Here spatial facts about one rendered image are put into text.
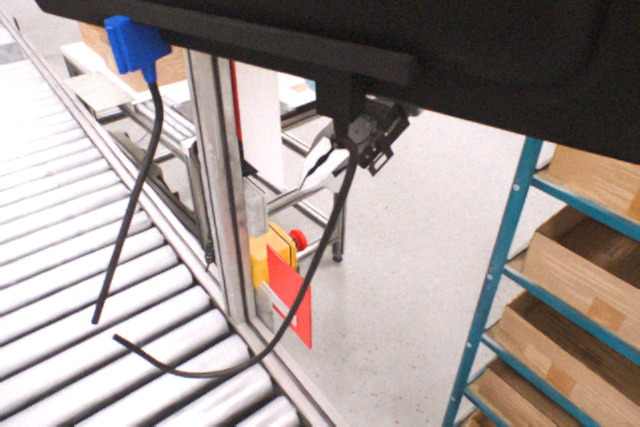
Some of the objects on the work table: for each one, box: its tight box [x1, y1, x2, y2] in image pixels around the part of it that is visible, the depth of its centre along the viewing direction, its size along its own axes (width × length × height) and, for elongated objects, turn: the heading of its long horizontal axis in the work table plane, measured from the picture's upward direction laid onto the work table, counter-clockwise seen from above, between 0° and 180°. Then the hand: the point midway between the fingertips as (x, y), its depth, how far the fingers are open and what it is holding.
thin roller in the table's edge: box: [136, 103, 187, 143], centre depth 133 cm, size 2×28×2 cm, turn 41°
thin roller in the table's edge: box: [144, 101, 195, 139], centre depth 134 cm, size 2×28×2 cm, turn 41°
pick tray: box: [99, 36, 186, 93], centre depth 162 cm, size 28×38×10 cm
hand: (303, 182), depth 72 cm, fingers closed
